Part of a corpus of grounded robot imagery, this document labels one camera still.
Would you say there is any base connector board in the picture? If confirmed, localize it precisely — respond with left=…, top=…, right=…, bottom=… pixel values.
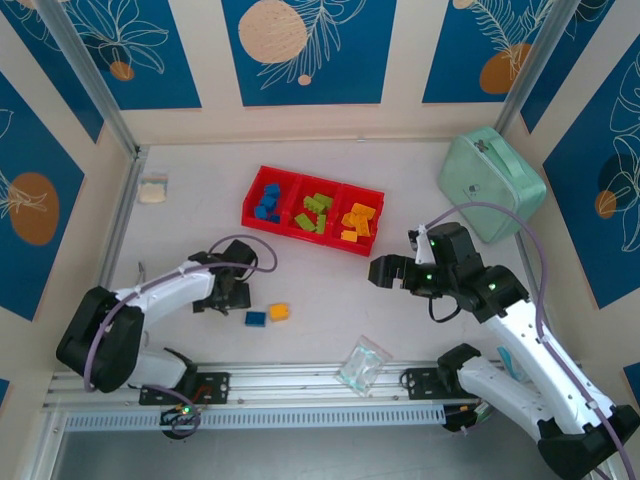
left=442, top=402, right=496, bottom=437
left=158, top=403, right=207, bottom=442

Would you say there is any red three-compartment tray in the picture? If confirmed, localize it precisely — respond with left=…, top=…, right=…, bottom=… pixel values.
left=240, top=165, right=386, bottom=258

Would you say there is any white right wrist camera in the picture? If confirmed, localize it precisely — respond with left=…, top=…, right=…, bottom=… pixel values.
left=407, top=223, right=435, bottom=266

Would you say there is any grey slotted cable duct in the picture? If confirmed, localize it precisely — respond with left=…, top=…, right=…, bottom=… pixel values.
left=63, top=404, right=447, bottom=433

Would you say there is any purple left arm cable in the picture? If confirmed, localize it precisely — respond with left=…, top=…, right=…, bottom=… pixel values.
left=83, top=234, right=279, bottom=441

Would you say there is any blue floral wall poster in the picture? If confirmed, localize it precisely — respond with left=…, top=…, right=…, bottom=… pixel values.
left=422, top=0, right=557, bottom=105
left=0, top=69, right=86, bottom=322
left=519, top=0, right=617, bottom=135
left=542, top=47, right=640, bottom=311
left=221, top=0, right=399, bottom=107
left=64, top=0, right=204, bottom=111
left=0, top=0, right=105, bottom=145

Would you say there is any clear plastic zip bag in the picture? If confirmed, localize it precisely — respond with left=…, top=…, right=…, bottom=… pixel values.
left=334, top=333, right=394, bottom=399

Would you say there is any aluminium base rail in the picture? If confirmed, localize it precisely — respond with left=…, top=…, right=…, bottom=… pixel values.
left=41, top=358, right=597, bottom=414

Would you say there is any mint green zip bag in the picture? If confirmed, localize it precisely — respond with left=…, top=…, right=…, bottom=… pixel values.
left=438, top=125, right=548, bottom=245

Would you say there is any small bag with beige contents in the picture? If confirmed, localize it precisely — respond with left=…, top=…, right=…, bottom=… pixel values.
left=138, top=171, right=171, bottom=206

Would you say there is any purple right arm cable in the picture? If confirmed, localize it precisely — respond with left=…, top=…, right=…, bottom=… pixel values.
left=422, top=200, right=634, bottom=480

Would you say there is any aluminium frame post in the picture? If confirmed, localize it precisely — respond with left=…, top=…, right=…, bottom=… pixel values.
left=34, top=0, right=149, bottom=161
left=492, top=0, right=577, bottom=139

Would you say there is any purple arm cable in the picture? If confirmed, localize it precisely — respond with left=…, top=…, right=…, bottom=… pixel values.
left=422, top=200, right=634, bottom=480
left=83, top=234, right=279, bottom=441

